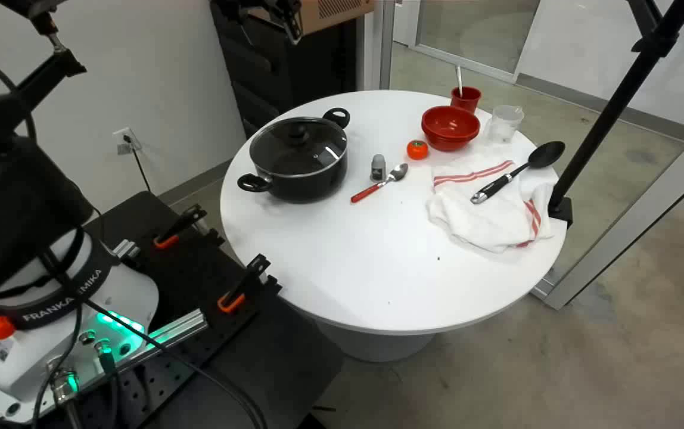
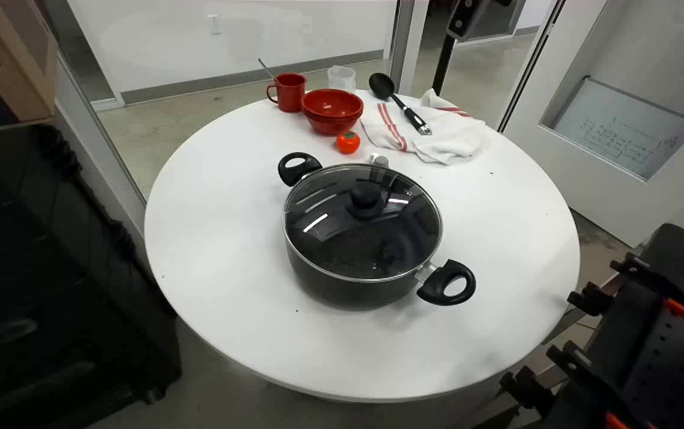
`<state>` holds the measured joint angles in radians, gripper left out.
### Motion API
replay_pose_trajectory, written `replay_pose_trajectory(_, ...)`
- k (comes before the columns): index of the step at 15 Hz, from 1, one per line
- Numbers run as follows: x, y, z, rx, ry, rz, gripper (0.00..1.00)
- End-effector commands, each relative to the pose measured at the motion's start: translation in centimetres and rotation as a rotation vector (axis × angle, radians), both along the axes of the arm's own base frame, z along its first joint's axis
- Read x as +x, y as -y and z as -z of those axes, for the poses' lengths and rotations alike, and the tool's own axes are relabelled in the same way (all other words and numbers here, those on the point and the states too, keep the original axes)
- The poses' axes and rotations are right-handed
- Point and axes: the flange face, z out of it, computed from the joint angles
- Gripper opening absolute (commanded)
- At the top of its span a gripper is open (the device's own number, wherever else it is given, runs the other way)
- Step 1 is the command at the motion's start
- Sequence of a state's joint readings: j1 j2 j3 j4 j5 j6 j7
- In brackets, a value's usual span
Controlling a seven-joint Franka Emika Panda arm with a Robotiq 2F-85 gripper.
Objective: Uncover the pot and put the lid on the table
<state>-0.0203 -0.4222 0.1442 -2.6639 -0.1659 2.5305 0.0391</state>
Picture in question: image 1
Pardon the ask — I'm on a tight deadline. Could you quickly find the glass pot lid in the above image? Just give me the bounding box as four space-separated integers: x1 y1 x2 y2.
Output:
250 117 347 179

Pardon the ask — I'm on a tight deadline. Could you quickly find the white franka robot arm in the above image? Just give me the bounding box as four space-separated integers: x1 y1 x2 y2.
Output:
0 43 159 429

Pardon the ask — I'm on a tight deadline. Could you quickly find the black cooking pot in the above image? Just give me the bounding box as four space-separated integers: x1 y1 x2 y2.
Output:
236 108 349 203

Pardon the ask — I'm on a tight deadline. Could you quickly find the white round table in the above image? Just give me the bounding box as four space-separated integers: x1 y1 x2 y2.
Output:
219 91 567 362

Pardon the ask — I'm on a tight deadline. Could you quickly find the small orange fruit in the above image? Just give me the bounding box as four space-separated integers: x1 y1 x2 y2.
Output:
405 141 429 161

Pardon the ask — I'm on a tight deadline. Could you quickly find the red bowl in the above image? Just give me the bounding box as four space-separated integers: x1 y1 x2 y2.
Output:
421 105 480 154

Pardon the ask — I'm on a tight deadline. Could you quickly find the right black orange clamp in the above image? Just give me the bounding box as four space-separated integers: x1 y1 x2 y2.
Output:
216 255 269 315

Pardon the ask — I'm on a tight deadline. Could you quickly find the black orange clamp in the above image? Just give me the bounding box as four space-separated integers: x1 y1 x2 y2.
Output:
216 255 269 315
151 206 207 250

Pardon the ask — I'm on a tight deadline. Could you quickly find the black storage cabinet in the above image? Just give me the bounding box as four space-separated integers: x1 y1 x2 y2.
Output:
210 0 358 135

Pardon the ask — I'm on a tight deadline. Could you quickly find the left black orange clamp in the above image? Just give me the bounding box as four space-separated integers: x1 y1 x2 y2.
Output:
151 206 207 250

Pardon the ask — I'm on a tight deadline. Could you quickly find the red mug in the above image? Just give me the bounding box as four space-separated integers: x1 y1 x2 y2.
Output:
451 68 480 113

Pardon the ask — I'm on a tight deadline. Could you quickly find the white red striped towel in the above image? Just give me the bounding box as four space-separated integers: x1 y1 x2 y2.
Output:
426 157 554 253

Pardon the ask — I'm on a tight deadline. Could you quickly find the clear plastic cup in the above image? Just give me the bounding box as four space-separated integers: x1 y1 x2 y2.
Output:
489 105 524 143

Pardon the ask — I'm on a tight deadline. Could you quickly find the cardboard box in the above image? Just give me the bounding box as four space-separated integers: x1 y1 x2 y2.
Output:
246 0 378 38

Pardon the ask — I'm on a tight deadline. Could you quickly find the black serving spoon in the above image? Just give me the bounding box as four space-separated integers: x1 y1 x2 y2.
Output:
472 141 565 206

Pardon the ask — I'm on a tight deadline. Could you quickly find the black tripod stand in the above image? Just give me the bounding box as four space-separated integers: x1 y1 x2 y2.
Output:
547 0 684 225

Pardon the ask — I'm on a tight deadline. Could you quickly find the red handled peeler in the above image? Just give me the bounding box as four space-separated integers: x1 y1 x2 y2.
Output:
349 156 385 203

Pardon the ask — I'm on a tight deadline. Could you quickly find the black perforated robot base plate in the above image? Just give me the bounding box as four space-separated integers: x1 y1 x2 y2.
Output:
0 189 347 429

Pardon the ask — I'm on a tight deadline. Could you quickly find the wall power outlet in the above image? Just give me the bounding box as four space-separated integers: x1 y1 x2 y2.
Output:
111 130 141 156

